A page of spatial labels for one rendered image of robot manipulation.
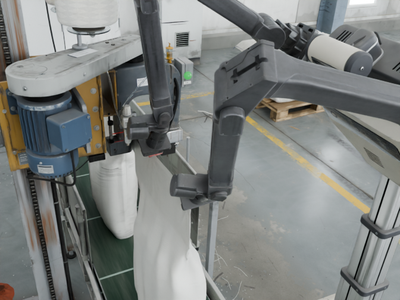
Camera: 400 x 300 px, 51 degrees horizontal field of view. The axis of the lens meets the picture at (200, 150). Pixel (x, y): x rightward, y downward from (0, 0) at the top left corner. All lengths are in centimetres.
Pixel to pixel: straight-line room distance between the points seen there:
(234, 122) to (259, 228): 219
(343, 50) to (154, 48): 48
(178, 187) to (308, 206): 215
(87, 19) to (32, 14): 299
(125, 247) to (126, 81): 93
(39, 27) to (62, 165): 296
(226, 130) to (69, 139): 61
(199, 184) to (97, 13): 52
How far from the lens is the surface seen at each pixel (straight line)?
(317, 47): 105
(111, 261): 207
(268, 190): 321
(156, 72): 120
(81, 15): 119
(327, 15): 738
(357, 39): 107
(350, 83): 72
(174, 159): 218
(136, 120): 130
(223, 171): 94
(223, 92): 68
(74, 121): 121
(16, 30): 143
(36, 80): 119
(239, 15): 120
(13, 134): 149
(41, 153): 132
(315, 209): 312
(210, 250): 195
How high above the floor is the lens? 183
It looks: 30 degrees down
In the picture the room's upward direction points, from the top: 3 degrees clockwise
